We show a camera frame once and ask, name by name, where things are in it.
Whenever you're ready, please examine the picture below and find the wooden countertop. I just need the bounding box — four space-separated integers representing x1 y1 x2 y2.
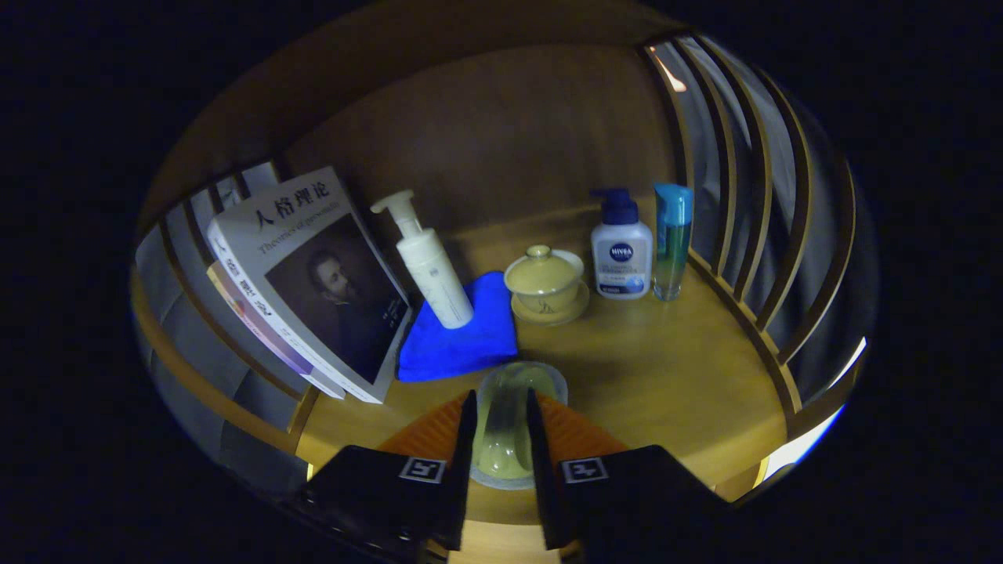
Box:
298 200 788 526

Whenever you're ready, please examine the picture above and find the wooden cabinet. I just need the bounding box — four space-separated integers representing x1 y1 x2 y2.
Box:
129 0 871 502

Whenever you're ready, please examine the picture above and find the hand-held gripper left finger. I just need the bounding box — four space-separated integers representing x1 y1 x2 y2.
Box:
286 389 479 553

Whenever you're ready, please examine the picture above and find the yellow lidded teacup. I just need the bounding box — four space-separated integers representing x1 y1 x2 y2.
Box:
503 244 591 327

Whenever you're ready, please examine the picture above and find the blue cloth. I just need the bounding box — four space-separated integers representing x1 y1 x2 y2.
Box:
397 271 520 383

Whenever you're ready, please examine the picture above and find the teal spray bottle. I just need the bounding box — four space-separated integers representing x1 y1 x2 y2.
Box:
653 183 694 302

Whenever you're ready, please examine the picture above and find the white bottle with blue pump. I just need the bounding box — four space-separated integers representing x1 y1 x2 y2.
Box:
589 187 654 301

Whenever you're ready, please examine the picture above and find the green ornament with grey base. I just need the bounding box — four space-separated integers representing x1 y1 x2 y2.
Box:
469 360 569 490

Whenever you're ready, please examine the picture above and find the purple book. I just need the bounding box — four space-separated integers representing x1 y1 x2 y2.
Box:
206 262 347 400

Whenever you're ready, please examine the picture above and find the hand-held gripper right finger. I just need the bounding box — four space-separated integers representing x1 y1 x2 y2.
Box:
525 388 733 553

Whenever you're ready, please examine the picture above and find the white portrait book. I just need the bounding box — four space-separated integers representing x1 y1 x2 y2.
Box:
206 166 414 405

